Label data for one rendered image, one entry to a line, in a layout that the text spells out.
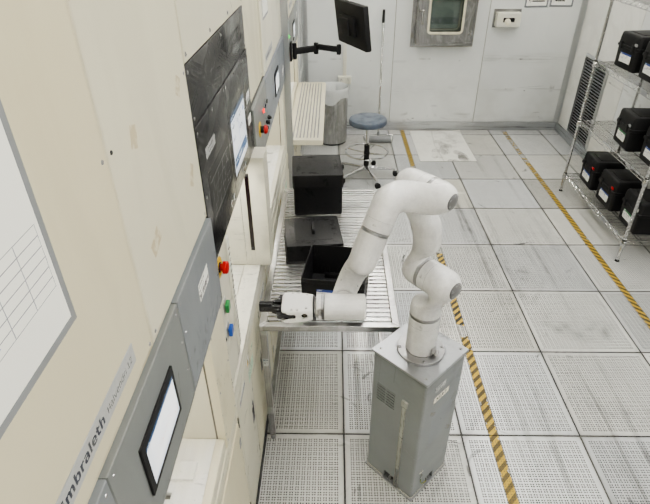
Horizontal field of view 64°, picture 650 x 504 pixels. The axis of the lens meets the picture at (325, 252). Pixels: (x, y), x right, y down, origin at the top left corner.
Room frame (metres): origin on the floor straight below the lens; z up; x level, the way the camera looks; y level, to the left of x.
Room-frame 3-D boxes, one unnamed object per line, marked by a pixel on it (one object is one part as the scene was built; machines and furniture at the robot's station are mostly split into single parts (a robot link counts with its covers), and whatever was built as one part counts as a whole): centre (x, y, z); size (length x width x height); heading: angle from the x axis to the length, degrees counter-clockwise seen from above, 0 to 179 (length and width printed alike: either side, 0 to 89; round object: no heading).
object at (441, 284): (1.51, -0.40, 1.07); 0.19 x 0.12 x 0.24; 39
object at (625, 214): (3.45, -2.44, 0.31); 0.30 x 0.28 x 0.26; 177
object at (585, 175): (4.18, -2.43, 0.31); 0.30 x 0.28 x 0.26; 176
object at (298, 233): (2.30, 0.06, 0.83); 0.29 x 0.29 x 0.13; 6
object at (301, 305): (1.27, 0.08, 1.20); 0.11 x 0.10 x 0.07; 89
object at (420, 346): (1.53, -0.38, 0.85); 0.19 x 0.19 x 0.18
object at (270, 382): (2.32, -0.03, 0.38); 1.30 x 0.60 x 0.76; 179
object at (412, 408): (1.53, -0.38, 0.38); 0.28 x 0.28 x 0.76; 44
